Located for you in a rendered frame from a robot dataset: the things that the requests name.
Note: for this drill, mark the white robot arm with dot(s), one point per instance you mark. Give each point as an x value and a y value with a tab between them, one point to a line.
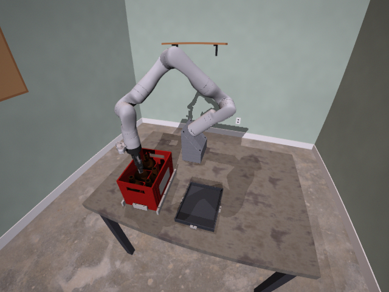
171	58

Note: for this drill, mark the brown glass bottle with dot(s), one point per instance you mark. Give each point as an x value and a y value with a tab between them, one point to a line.
154	174
147	163
148	183
141	176
134	181

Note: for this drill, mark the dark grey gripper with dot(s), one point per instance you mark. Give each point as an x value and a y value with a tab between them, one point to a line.
136	157

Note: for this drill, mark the red bottle crate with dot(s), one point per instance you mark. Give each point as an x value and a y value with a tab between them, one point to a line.
153	195

